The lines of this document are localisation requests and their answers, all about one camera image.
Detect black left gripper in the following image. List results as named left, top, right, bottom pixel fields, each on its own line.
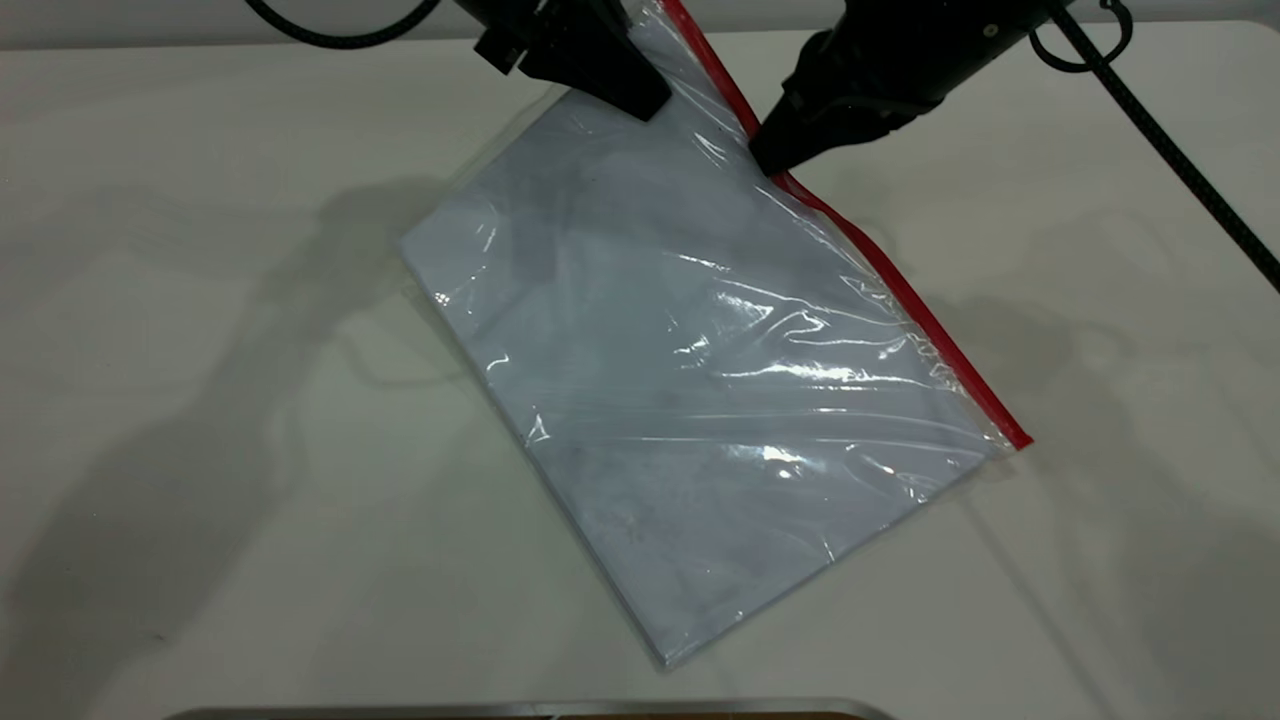
left=455, top=0, right=674, bottom=122

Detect smooth black arm cable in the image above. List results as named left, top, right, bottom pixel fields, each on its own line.
left=245, top=0, right=442, bottom=50

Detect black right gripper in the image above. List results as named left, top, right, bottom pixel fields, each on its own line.
left=747, top=0, right=1053, bottom=179

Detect white paper sheet stack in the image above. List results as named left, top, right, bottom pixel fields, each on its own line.
left=400, top=85, right=1001, bottom=669

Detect clear plastic red-zip bag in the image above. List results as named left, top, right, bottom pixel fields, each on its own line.
left=398, top=0, right=1035, bottom=670

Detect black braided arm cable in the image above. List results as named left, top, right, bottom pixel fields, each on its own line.
left=1045, top=0, right=1280, bottom=294

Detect thin black cable loop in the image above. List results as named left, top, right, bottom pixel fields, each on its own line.
left=1029, top=0, right=1135, bottom=74

